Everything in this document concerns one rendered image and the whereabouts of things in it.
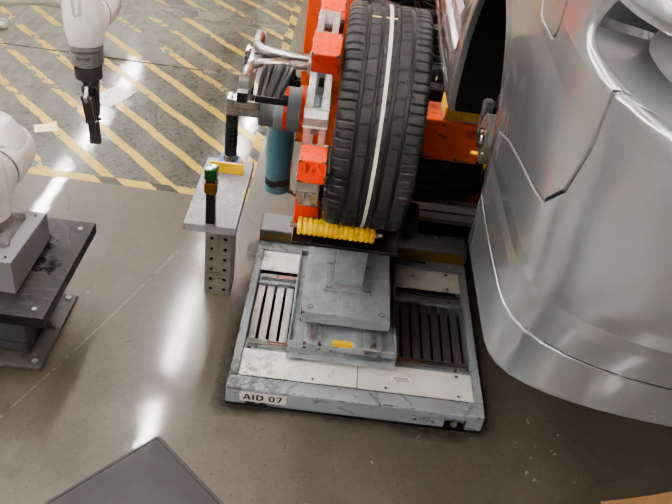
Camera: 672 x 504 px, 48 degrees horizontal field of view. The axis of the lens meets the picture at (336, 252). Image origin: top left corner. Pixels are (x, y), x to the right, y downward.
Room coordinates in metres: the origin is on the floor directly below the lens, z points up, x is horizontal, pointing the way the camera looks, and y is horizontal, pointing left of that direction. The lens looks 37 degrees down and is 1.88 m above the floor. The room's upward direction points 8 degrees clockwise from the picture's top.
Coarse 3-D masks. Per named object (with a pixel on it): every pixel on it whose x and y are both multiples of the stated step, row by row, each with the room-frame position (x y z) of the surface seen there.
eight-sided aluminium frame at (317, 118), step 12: (324, 12) 2.16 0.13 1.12; (336, 12) 2.18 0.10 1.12; (324, 24) 2.10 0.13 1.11; (336, 24) 2.08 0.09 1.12; (312, 72) 1.89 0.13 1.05; (312, 84) 1.87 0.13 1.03; (312, 96) 1.85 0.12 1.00; (324, 96) 1.85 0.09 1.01; (312, 108) 1.82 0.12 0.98; (324, 108) 1.83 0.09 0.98; (312, 120) 1.81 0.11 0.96; (324, 120) 1.81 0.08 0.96; (324, 132) 1.81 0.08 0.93; (324, 144) 2.22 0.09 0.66; (300, 192) 1.83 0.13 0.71; (312, 192) 1.82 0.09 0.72; (300, 204) 1.95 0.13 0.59; (312, 204) 1.94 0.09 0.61
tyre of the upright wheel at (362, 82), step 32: (352, 32) 1.96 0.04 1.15; (384, 32) 1.98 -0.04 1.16; (416, 32) 1.99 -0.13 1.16; (352, 64) 1.87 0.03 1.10; (384, 64) 1.88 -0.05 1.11; (416, 64) 1.89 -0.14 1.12; (352, 96) 1.81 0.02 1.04; (416, 96) 1.83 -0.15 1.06; (352, 128) 1.77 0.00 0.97; (384, 128) 1.78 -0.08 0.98; (416, 128) 1.79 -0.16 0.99; (352, 160) 1.76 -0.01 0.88; (384, 160) 1.76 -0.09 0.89; (416, 160) 1.76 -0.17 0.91; (352, 192) 1.76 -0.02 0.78; (384, 192) 1.76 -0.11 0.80; (352, 224) 1.85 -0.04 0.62; (384, 224) 1.84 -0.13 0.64
